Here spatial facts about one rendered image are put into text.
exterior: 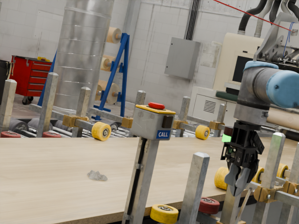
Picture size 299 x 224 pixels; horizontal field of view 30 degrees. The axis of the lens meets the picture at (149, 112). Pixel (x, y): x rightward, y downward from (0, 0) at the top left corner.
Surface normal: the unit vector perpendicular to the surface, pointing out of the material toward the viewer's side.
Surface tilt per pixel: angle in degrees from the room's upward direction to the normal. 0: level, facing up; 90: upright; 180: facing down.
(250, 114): 90
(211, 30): 90
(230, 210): 90
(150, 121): 90
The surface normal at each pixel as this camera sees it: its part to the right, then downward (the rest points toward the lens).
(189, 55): -0.55, -0.03
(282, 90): 0.21, 0.14
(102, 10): 0.59, 0.21
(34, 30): 0.81, 0.23
